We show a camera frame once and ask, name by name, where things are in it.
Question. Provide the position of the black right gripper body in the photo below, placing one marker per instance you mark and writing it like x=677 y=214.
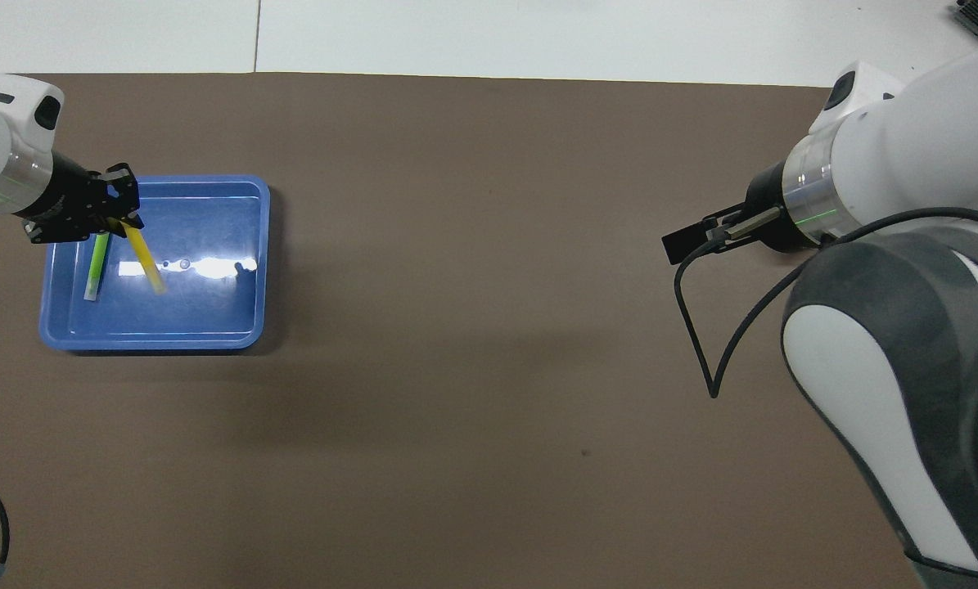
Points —
x=771 y=204

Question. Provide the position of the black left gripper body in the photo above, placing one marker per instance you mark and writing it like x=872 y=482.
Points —
x=67 y=192

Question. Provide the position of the yellow marker pen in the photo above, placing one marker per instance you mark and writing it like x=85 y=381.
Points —
x=145 y=258

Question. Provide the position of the green marker pen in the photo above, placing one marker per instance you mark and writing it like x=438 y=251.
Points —
x=96 y=270

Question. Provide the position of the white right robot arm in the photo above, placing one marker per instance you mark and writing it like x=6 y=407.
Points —
x=906 y=164

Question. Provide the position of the blue plastic tray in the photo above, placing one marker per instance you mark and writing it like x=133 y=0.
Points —
x=210 y=311

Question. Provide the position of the brown table mat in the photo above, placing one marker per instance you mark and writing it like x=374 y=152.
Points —
x=456 y=327

